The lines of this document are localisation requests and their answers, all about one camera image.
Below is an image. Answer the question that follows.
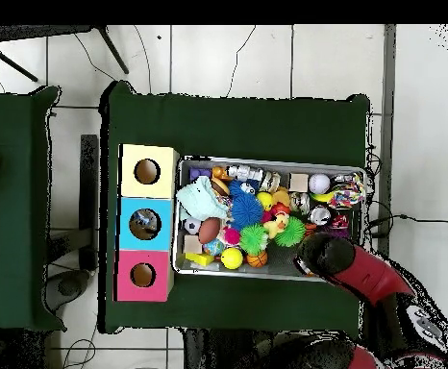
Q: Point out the grey stand base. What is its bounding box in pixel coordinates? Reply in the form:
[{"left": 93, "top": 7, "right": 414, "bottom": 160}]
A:
[{"left": 44, "top": 268, "right": 94, "bottom": 313}]

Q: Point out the black power cable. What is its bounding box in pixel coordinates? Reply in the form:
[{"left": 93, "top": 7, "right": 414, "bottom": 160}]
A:
[{"left": 367, "top": 212, "right": 448, "bottom": 230}]

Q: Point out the green spiky ball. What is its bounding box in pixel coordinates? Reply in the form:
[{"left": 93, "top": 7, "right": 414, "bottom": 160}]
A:
[{"left": 238, "top": 216, "right": 307, "bottom": 256}]

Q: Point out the silver toy robot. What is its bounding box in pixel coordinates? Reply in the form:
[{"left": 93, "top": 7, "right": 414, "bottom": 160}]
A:
[{"left": 226, "top": 163, "right": 264, "bottom": 183}]

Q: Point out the yellow foam ball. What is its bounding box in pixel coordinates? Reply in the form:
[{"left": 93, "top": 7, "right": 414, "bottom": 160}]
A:
[{"left": 220, "top": 246, "right": 244, "bottom": 270}]

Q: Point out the yellow plush duck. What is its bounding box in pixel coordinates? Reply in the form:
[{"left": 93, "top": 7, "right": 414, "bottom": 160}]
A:
[{"left": 262, "top": 211, "right": 290, "bottom": 239}]

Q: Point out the mint green cloth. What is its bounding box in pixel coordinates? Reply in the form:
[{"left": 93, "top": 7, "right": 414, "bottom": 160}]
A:
[{"left": 175, "top": 175, "right": 231, "bottom": 222}]

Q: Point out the black tripod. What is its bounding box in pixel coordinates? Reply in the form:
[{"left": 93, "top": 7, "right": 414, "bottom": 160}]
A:
[{"left": 0, "top": 24, "right": 130, "bottom": 83}]

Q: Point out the blue spiky ball with eyes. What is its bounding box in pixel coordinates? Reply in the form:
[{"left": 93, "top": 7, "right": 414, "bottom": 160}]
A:
[{"left": 229, "top": 178, "right": 261, "bottom": 197}]

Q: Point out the wooden box with three holes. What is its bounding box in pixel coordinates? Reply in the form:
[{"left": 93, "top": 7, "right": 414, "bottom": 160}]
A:
[{"left": 112, "top": 143, "right": 180, "bottom": 303}]

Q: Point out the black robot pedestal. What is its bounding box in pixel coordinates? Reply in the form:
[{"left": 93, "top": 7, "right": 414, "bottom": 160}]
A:
[{"left": 183, "top": 329, "right": 273, "bottom": 369}]

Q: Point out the shallow metal mesh bin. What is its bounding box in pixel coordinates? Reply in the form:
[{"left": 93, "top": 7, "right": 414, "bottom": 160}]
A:
[{"left": 171, "top": 155, "right": 367, "bottom": 283}]

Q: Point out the clear bottle with blue label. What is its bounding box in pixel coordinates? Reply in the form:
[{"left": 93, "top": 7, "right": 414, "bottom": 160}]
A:
[{"left": 132, "top": 209, "right": 160, "bottom": 233}]

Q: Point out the dark green side table cloth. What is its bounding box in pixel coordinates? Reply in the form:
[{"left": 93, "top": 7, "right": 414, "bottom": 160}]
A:
[{"left": 0, "top": 86, "right": 66, "bottom": 332}]

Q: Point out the black panel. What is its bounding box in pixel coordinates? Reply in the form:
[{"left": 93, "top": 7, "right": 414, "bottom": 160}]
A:
[{"left": 79, "top": 134, "right": 100, "bottom": 270}]

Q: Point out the purple spiky ball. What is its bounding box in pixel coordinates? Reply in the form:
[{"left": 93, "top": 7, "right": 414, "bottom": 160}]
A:
[{"left": 323, "top": 226, "right": 351, "bottom": 238}]

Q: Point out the small soccer ball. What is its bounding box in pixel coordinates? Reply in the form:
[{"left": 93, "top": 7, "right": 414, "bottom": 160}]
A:
[{"left": 183, "top": 216, "right": 203, "bottom": 235}]

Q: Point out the toy hamburger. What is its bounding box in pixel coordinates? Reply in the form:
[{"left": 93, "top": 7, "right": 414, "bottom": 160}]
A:
[{"left": 211, "top": 177, "right": 231, "bottom": 197}]

